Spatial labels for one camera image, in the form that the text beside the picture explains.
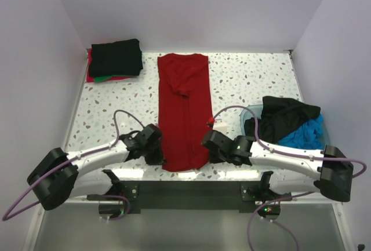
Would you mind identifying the red t shirt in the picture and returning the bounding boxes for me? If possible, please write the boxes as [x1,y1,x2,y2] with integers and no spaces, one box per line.
[157,53,212,172]
[86,48,94,83]

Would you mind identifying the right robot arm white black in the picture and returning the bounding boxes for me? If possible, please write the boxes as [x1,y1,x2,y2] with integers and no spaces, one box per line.
[201,130,354,202]

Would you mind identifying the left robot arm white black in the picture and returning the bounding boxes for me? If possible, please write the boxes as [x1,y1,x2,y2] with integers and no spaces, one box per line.
[27,124,166,210]

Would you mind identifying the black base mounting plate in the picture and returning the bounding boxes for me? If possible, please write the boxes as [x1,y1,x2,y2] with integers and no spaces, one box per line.
[87,181,281,214]

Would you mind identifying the blue plastic basket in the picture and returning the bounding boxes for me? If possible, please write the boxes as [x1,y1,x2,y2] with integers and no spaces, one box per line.
[240,104,330,149]

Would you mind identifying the black t shirt in basket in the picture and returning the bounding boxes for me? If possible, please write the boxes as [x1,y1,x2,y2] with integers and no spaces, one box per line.
[257,96,321,144]

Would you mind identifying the folded green t shirt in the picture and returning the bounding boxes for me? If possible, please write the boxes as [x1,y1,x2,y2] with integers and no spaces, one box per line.
[93,76,130,83]

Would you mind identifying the folded red t shirt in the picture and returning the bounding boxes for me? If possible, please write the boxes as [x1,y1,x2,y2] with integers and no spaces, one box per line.
[86,48,94,83]

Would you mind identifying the blue t shirt in basket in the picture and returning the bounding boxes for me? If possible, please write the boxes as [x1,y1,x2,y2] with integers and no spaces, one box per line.
[277,115,323,150]

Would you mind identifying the folded black t shirt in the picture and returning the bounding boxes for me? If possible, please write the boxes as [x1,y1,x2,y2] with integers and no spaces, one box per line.
[89,39,143,77]

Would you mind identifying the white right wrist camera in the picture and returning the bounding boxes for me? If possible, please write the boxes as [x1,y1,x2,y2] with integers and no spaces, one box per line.
[207,118,228,133]

